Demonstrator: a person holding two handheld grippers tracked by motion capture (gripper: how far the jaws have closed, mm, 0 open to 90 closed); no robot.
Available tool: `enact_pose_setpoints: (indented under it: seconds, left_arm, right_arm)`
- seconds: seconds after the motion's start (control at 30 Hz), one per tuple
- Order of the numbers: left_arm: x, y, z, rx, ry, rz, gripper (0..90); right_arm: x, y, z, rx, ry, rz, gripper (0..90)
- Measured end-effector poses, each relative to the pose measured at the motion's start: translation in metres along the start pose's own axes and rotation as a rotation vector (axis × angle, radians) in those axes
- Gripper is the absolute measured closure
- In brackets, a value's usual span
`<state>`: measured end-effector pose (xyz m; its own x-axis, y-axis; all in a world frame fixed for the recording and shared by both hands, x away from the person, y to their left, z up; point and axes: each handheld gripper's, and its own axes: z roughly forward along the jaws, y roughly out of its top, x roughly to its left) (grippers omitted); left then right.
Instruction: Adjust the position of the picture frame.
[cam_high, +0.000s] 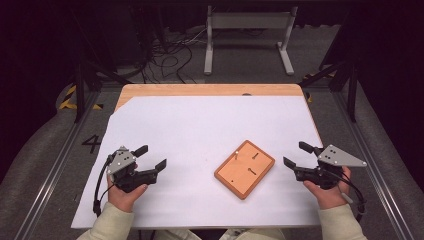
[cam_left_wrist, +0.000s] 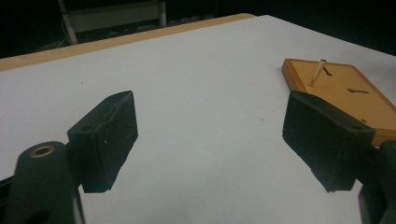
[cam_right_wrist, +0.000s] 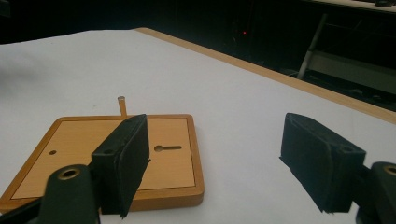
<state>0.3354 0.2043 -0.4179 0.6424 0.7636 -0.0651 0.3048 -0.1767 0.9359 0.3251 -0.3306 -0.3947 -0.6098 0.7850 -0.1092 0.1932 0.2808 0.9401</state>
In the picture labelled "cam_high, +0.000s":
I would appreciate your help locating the yellow black hazard tape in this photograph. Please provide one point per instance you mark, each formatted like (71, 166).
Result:
(68, 96)
(309, 98)

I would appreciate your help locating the grey metal stand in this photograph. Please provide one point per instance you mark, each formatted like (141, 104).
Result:
(248, 20)

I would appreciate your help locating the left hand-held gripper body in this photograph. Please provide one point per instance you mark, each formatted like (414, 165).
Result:
(121, 161)

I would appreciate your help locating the white paper sheet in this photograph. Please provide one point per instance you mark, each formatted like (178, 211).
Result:
(186, 126)

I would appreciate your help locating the black metal stand frame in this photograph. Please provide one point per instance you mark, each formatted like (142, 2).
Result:
(79, 90)
(352, 93)

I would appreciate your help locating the person's left hand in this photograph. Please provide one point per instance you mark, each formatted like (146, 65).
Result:
(123, 200)

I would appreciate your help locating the person's right hand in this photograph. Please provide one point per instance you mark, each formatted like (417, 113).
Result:
(331, 197)

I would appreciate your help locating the person's legs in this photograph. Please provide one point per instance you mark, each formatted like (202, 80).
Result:
(260, 235)

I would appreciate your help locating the aluminium floor rail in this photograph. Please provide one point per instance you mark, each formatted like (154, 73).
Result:
(56, 160)
(370, 156)

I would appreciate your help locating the small dark screw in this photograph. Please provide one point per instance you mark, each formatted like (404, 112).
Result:
(255, 155)
(252, 171)

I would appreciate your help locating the wooden board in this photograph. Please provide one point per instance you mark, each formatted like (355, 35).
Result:
(241, 180)

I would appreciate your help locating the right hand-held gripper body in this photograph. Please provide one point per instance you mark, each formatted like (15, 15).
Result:
(333, 156)

